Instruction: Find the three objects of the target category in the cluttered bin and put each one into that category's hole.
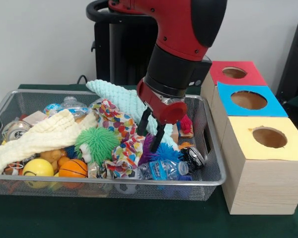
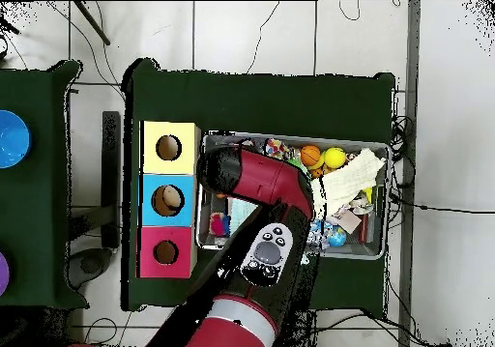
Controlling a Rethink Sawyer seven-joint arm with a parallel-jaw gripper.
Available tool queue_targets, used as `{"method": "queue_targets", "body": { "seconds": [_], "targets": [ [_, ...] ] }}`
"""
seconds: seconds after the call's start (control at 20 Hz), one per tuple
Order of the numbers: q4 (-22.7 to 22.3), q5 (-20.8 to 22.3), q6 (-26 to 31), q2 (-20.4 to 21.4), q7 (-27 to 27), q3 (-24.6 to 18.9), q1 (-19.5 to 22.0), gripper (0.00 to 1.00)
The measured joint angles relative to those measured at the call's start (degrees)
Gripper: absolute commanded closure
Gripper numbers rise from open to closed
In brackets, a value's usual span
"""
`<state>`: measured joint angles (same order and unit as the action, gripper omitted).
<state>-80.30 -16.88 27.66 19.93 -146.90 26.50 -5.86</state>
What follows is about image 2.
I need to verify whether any wooden box with three holes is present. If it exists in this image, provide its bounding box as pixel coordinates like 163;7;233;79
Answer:
137;120;202;280

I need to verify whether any shallow clear mesh bin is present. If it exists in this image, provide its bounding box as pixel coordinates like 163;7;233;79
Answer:
194;131;391;262

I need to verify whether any colourful patterned cloth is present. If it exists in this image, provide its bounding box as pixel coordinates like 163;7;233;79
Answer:
262;137;292;159

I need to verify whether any orange toy basketball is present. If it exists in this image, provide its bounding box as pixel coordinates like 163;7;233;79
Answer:
300;144;322;167

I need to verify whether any yellow smiley ball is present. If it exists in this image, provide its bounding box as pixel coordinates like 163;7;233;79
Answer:
323;146;349;170

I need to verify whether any pale yellow cloth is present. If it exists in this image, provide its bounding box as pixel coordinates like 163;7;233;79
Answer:
311;147;387;218

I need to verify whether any side table with green cloth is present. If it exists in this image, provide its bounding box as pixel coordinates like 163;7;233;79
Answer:
0;59;84;309

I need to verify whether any blue bowl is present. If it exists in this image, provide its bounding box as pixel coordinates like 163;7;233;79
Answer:
0;109;32;170

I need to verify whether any purple bowl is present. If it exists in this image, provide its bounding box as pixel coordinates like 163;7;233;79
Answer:
0;250;11;298

